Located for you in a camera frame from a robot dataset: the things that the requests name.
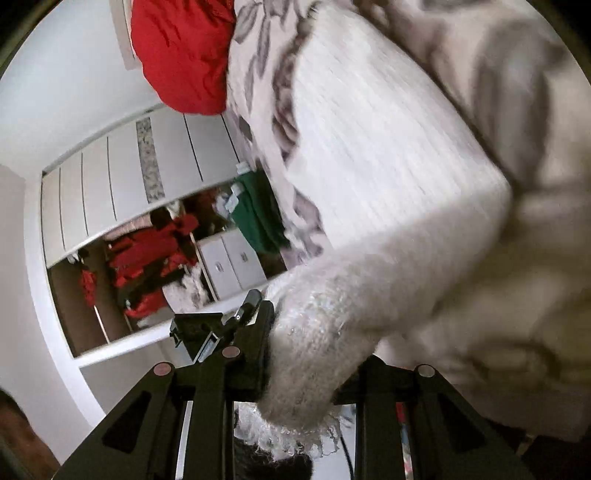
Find white fuzzy knit sweater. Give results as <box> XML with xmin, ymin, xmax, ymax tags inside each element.
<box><xmin>238</xmin><ymin>1</ymin><xmax>511</xmax><ymax>460</ymax></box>

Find red hanging clothes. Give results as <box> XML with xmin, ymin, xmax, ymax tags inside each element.
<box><xmin>98</xmin><ymin>209</ymin><xmax>198</xmax><ymax>320</ymax></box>

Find white drawer unit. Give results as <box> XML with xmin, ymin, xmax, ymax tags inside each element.
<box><xmin>197</xmin><ymin>229</ymin><xmax>266</xmax><ymax>301</ymax></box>

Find green striped garment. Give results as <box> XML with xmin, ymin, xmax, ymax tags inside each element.
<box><xmin>226</xmin><ymin>170</ymin><xmax>288</xmax><ymax>254</ymax></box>

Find white wardrobe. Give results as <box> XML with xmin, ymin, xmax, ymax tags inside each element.
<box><xmin>35</xmin><ymin>106</ymin><xmax>287</xmax><ymax>369</ymax></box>

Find floral pink grey bedspread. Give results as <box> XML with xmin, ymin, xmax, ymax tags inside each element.
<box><xmin>228</xmin><ymin>1</ymin><xmax>590</xmax><ymax>453</ymax></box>

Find red pillow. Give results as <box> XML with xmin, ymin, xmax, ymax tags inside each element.
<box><xmin>131</xmin><ymin>0</ymin><xmax>236</xmax><ymax>115</ymax></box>

